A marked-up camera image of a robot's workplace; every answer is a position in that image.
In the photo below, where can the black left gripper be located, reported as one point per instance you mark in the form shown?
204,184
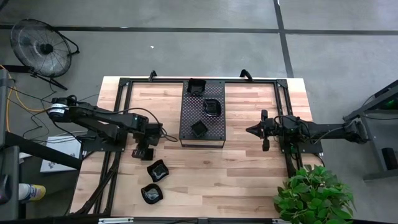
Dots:
154,133

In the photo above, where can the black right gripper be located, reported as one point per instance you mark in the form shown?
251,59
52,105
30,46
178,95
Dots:
266,145

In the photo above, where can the black glossy small square plate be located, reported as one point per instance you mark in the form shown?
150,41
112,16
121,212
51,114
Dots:
148,156
199,129

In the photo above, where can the black glossy flared square plate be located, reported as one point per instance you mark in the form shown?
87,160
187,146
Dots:
196,87
158,171

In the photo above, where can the black glossy wavy round plate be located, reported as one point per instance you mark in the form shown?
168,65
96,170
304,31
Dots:
212,107
151,193

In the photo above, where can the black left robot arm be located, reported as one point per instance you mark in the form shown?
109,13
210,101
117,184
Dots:
93,115

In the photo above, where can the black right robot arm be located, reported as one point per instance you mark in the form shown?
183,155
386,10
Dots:
329,132

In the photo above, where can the black perforated metal rack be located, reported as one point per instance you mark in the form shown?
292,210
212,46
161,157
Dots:
217,130

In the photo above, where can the white printed box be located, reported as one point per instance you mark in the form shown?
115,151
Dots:
70,148

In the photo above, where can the green leafy potted plant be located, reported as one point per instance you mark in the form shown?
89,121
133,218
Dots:
311,196

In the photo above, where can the black diagonal beam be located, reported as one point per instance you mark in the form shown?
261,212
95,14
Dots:
43,152

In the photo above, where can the white yellow spray bottle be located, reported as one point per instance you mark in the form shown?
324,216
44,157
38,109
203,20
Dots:
32,192

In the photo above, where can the grey metal workbench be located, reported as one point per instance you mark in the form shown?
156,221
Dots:
377,140

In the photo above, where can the grey metal stand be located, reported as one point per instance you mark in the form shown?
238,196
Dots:
12,161

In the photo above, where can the black box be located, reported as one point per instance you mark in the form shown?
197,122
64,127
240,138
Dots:
390,158

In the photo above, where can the black metal floor fan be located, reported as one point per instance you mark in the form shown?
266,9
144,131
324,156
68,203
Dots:
40,48

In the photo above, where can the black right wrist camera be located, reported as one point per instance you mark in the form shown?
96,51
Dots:
270,128

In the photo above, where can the silver metal bracket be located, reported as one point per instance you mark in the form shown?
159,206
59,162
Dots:
115,220

